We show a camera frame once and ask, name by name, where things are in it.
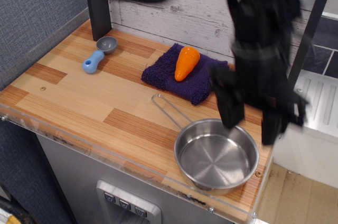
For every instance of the grey toy appliance cabinet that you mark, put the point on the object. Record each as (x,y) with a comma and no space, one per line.
(78,174)

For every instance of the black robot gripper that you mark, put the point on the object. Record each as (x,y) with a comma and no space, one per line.
(259,80)

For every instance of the purple folded towel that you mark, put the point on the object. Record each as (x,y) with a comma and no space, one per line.
(195,85)

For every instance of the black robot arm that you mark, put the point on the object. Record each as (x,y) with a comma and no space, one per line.
(262,23)

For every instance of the blue grey toy scoop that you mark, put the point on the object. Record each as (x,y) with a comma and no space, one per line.
(105,45)

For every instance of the orange toy carrot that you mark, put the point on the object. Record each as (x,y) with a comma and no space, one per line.
(188,58)

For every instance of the stainless steel pot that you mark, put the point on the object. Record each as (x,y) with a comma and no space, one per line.
(214,159)

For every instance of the yellow object bottom left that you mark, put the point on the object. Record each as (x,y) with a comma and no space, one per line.
(12,220)

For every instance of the black right frame post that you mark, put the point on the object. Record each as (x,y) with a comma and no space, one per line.
(304,31)

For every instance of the clear acrylic table guard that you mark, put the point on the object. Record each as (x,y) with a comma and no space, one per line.
(137,138)

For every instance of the black left frame post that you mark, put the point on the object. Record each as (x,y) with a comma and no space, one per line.
(99,18)

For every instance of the white toy sink unit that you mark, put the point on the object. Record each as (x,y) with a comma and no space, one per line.
(311,150)

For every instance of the black frame post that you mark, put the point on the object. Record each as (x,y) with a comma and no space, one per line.
(304,31)
(99,18)

